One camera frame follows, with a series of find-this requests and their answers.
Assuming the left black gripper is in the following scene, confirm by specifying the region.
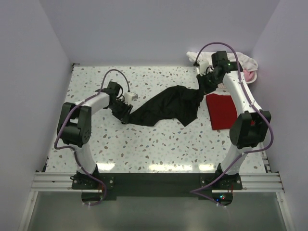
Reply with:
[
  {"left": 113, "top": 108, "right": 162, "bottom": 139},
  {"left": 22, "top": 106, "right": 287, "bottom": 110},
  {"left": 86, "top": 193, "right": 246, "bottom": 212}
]
[{"left": 108, "top": 99, "right": 133, "bottom": 124}]

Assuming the black t shirt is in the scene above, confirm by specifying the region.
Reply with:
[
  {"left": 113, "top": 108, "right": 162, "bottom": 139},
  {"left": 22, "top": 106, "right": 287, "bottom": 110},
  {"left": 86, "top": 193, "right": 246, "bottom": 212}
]
[{"left": 128, "top": 85, "right": 205, "bottom": 127}]

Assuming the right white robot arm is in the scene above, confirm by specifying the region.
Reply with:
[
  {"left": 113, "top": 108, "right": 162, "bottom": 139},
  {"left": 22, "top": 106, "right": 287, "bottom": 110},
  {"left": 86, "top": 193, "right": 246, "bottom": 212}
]
[{"left": 194, "top": 51, "right": 272, "bottom": 189}]

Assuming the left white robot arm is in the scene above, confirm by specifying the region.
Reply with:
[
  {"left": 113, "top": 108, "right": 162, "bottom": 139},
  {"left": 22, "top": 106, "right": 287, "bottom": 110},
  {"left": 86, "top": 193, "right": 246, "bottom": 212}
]
[{"left": 54, "top": 81, "right": 132, "bottom": 189}]

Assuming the white perforated laundry basket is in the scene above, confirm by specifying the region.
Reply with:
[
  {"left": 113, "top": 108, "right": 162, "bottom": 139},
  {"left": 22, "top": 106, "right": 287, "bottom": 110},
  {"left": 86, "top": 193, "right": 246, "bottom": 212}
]
[{"left": 196, "top": 66, "right": 257, "bottom": 89}]

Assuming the folded red t shirt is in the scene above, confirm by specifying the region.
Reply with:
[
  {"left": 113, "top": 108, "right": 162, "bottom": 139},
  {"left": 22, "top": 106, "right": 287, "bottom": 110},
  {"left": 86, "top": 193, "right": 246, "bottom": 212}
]
[{"left": 205, "top": 94, "right": 237, "bottom": 130}]

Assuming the pink crumpled t shirt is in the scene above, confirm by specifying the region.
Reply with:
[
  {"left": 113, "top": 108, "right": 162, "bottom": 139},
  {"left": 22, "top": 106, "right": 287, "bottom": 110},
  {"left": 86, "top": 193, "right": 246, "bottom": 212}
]
[{"left": 218, "top": 70, "right": 257, "bottom": 89}]

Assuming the white crumpled t shirt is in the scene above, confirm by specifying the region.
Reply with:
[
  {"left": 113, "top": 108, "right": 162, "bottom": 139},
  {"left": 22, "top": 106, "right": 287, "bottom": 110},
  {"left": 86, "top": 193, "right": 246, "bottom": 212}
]
[{"left": 186, "top": 51, "right": 258, "bottom": 72}]

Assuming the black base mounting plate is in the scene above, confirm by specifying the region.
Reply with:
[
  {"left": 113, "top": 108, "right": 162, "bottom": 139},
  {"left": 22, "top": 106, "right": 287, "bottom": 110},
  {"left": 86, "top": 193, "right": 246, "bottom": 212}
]
[{"left": 70, "top": 171, "right": 243, "bottom": 205}]

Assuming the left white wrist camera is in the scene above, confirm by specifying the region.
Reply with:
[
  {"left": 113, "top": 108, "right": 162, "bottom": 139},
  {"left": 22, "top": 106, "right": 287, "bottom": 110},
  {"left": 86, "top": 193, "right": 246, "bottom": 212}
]
[{"left": 123, "top": 92, "right": 138, "bottom": 103}]

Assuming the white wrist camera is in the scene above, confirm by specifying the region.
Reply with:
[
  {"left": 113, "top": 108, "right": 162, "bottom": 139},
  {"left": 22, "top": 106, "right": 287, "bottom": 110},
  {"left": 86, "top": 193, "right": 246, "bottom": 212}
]
[
  {"left": 193, "top": 61, "right": 210, "bottom": 75},
  {"left": 123, "top": 92, "right": 138, "bottom": 103}
]

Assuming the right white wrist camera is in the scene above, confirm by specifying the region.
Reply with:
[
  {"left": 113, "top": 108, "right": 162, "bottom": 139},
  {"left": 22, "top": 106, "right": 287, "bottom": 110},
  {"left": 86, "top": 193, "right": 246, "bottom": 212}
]
[{"left": 193, "top": 61, "right": 210, "bottom": 75}]

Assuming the aluminium extrusion rail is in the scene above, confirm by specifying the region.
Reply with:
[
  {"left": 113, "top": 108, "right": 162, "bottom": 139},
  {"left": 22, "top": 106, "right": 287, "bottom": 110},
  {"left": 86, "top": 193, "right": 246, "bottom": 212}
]
[{"left": 31, "top": 172, "right": 284, "bottom": 193}]

